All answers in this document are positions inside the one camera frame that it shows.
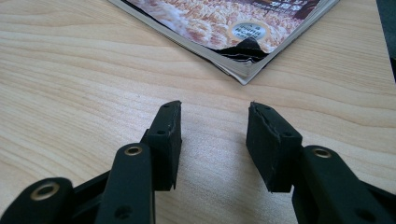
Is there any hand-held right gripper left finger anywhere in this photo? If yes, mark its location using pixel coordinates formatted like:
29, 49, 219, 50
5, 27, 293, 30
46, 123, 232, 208
141, 100, 183, 191

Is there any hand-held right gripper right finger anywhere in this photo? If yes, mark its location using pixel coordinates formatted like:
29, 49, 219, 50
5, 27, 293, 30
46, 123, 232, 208
246, 102, 304, 193

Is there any glossy red cover magazine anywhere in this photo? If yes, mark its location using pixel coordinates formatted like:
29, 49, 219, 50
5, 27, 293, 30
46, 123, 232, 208
106, 0, 340, 86

